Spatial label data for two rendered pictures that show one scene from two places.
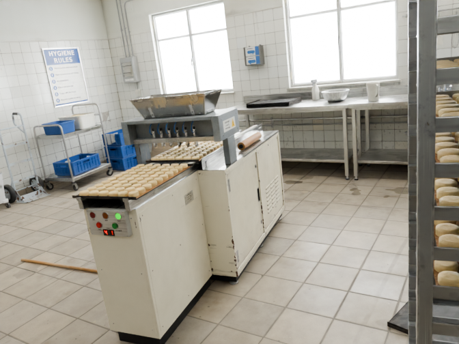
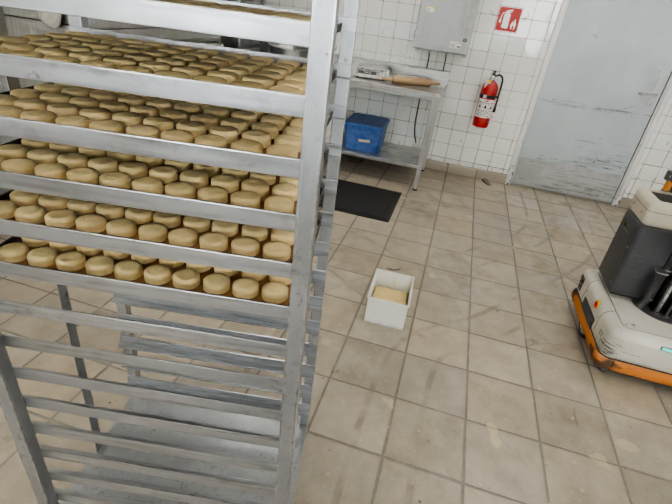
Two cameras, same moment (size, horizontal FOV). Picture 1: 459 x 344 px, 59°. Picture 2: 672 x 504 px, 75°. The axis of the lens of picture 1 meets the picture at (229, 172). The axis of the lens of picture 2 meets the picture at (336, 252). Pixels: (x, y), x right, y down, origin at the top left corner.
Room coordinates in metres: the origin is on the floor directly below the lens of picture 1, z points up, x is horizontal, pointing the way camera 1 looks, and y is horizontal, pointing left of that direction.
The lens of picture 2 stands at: (1.75, -0.72, 1.45)
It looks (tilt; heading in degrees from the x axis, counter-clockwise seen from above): 30 degrees down; 160
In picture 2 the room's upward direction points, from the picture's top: 8 degrees clockwise
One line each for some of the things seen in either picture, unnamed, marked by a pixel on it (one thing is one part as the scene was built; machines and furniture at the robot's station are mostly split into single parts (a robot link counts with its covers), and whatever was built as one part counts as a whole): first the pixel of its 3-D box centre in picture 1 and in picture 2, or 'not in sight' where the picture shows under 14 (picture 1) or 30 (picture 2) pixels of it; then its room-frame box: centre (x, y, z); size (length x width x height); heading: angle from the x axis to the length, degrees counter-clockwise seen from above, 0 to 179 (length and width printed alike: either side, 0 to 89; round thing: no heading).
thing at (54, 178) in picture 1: (74, 145); not in sight; (5.95, 2.22, 0.57); 0.85 x 0.58 x 1.13; 154
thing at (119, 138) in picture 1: (124, 136); not in sight; (6.70, 1.65, 0.50); 0.60 x 0.40 x 0.20; 149
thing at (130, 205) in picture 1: (211, 154); not in sight; (2.80, 0.11, 0.87); 2.01 x 0.03 x 0.07; 156
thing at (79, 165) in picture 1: (77, 164); not in sight; (5.94, 2.23, 0.29); 0.56 x 0.38 x 0.20; 155
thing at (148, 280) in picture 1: (156, 247); not in sight; (2.29, 0.49, 0.45); 0.70 x 0.34 x 0.90; 156
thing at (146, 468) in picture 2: not in sight; (161, 467); (1.03, -0.82, 0.42); 0.64 x 0.03 x 0.03; 67
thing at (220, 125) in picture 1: (182, 139); not in sight; (2.75, 0.29, 1.01); 0.72 x 0.33 x 0.34; 66
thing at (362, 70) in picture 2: not in sight; (372, 71); (-2.26, 0.90, 0.92); 0.32 x 0.30 x 0.09; 154
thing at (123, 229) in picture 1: (108, 222); not in sight; (1.96, 0.64, 0.77); 0.24 x 0.04 x 0.14; 66
